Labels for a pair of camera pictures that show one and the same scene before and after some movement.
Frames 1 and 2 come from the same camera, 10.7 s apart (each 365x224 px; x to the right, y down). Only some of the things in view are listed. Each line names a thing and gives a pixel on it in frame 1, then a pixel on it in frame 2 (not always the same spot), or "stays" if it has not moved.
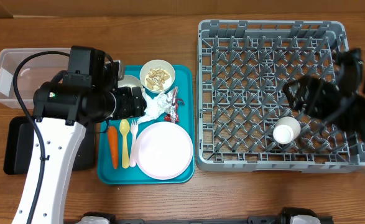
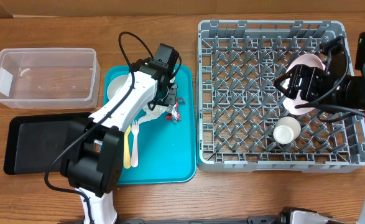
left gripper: (130, 105) to (171, 98)
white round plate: (163, 150) to (290, 102)
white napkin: (159, 104) stays
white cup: (286, 129) stays
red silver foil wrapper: (172, 101) stays
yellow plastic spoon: (124, 126) stays
